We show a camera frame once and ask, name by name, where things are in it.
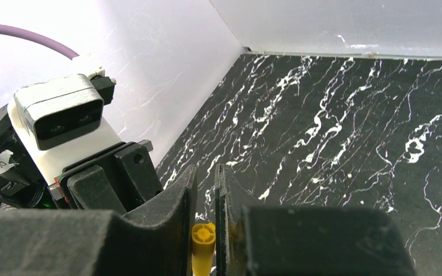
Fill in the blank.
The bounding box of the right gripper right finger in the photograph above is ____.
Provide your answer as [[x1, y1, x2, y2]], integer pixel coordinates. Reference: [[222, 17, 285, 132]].
[[214, 164, 416, 275]]

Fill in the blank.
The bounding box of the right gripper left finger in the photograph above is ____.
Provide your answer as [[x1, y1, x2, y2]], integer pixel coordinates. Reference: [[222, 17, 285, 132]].
[[0, 165, 197, 275]]

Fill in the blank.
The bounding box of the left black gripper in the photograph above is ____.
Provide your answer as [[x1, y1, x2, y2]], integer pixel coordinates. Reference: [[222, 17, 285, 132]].
[[0, 106, 163, 214]]

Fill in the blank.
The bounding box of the yellow pen cap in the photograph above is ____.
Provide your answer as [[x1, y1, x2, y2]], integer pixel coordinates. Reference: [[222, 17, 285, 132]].
[[191, 223, 216, 276]]

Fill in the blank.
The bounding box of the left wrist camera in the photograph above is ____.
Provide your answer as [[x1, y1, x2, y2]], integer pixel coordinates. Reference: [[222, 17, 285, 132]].
[[14, 74, 104, 151]]

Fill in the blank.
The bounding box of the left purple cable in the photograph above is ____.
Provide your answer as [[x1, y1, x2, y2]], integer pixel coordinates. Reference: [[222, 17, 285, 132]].
[[0, 22, 81, 61]]

